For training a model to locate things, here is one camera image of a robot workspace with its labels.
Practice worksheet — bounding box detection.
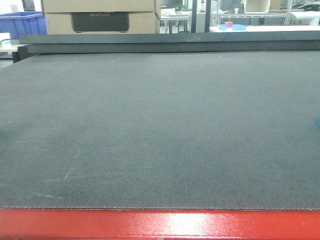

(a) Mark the black conveyor rear rail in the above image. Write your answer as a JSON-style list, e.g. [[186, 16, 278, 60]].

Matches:
[[19, 30, 320, 54]]

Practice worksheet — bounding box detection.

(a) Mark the black vertical pole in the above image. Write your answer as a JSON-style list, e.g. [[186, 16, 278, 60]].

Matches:
[[190, 0, 212, 33]]

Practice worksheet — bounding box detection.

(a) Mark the dark grey conveyor belt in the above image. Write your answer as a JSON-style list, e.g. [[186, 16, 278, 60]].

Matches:
[[0, 51, 320, 210]]

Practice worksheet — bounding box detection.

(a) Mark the small blue tray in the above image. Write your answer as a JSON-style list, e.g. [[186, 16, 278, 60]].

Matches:
[[217, 24, 247, 32]]

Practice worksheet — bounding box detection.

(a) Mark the white metal rack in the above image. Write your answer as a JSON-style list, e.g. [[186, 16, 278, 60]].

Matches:
[[216, 0, 320, 26]]

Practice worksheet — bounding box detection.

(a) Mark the red conveyor frame edge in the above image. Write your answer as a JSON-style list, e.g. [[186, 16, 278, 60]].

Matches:
[[0, 209, 320, 240]]

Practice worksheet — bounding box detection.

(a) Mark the large cardboard box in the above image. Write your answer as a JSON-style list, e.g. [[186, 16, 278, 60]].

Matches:
[[41, 0, 161, 35]]

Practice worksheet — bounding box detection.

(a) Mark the red block in tray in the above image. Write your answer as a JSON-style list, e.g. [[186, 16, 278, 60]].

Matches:
[[224, 21, 234, 28]]

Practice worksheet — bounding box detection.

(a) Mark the blue plastic crate background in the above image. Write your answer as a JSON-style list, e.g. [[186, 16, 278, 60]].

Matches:
[[0, 11, 48, 40]]

